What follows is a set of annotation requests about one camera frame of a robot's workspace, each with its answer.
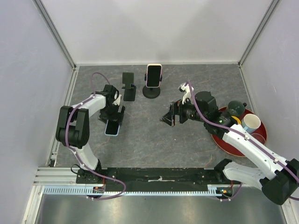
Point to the left aluminium frame post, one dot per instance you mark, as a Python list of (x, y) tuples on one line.
[(51, 26)]

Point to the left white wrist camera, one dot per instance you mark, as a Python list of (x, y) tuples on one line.
[(117, 100)]

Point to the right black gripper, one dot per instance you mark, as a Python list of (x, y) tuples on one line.
[(176, 108)]

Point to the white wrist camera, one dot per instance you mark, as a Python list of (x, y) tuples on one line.
[(185, 89), (117, 100)]

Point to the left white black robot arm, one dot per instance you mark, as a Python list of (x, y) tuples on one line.
[(73, 126)]

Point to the small black phone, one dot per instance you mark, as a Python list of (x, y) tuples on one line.
[(129, 86)]

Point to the light blue cable duct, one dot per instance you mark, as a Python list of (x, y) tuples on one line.
[(92, 191)]

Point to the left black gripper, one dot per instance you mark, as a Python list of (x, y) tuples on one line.
[(103, 117)]

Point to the black phone stand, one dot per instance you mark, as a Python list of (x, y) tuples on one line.
[(151, 92)]

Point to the clear glass cup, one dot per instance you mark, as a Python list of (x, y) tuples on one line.
[(259, 138)]

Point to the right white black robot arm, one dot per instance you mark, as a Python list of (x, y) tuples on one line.
[(274, 175)]

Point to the yellow cup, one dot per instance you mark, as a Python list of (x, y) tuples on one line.
[(237, 119)]

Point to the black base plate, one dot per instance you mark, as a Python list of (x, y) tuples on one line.
[(129, 175)]

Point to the light blue phone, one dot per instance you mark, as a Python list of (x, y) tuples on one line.
[(112, 128)]

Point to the right aluminium frame post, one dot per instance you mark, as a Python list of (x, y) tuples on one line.
[(258, 31)]

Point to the dark green cup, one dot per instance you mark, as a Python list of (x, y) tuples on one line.
[(236, 108)]

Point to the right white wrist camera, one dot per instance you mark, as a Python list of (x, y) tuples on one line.
[(185, 89)]

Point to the aluminium frame post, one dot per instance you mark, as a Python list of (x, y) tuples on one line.
[(258, 31), (51, 26)]

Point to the white blue mug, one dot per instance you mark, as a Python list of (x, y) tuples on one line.
[(250, 123)]

